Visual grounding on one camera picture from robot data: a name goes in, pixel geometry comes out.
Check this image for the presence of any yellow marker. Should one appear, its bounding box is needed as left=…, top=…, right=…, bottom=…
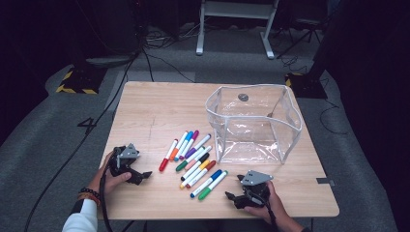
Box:
left=179, top=159, right=211, bottom=189

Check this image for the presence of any white desk frame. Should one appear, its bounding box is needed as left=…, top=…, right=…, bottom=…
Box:
left=195, top=0, right=280, bottom=60

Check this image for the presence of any black yellow striped stand base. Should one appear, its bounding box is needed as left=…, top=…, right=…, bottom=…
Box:
left=55, top=66, right=107, bottom=95
left=284, top=72, right=329, bottom=100

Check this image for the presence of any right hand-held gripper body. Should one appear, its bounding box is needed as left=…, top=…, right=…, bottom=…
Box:
left=240, top=169, right=275, bottom=209

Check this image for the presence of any magenta marker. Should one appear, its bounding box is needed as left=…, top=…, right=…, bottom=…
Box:
left=178, top=130, right=200, bottom=160

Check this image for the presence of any long black floor cable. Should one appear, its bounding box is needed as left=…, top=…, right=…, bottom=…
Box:
left=23, top=47, right=146, bottom=232

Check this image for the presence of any grey stand base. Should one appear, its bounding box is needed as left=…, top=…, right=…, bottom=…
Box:
left=85, top=56, right=134, bottom=69

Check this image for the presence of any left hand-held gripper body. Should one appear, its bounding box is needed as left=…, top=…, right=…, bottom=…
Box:
left=108, top=143, right=142, bottom=177

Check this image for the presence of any black beaded bracelet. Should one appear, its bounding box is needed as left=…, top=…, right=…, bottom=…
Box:
left=78, top=187, right=102, bottom=198

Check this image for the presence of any purple marker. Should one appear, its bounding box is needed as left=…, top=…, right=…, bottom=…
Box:
left=184, top=133, right=213, bottom=160

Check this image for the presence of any grey tape strip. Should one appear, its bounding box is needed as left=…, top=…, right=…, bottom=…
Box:
left=316, top=177, right=337, bottom=188

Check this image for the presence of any black marker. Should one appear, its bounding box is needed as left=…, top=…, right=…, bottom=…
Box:
left=180, top=152, right=211, bottom=182

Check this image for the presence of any bundle of floor cables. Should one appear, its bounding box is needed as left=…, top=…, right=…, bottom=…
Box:
left=144, top=27, right=201, bottom=50

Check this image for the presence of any orange beaded bracelet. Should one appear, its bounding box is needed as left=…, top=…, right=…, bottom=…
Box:
left=76, top=192, right=101, bottom=207

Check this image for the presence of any dark red marker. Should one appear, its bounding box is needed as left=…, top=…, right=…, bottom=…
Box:
left=185, top=159, right=218, bottom=189

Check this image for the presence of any pink marker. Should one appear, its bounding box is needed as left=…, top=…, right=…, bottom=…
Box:
left=184, top=145, right=214, bottom=171

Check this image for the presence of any person's left hand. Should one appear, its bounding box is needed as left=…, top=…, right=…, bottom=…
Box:
left=88, top=152, right=132, bottom=198

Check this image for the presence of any black tripod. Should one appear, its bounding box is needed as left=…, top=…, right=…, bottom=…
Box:
left=276, top=17, right=323, bottom=60

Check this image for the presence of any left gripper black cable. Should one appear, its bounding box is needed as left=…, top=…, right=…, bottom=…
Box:
left=99, top=160, right=114, bottom=232

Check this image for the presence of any light blue marker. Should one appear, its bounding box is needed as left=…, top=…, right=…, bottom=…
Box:
left=173, top=130, right=194, bottom=162

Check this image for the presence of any transparent pouch with white trim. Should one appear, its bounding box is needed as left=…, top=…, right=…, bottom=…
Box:
left=205, top=83, right=304, bottom=165

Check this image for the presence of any orange marker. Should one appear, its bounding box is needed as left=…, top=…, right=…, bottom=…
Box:
left=168, top=130, right=189, bottom=162

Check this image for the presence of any thin black floor cable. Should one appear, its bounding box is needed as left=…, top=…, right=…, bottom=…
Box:
left=318, top=99, right=350, bottom=135

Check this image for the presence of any dark green marker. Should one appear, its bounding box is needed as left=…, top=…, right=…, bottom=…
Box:
left=175, top=145, right=207, bottom=172

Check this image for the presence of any person's right hand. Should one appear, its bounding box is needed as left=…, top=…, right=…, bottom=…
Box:
left=244, top=181, right=288, bottom=225

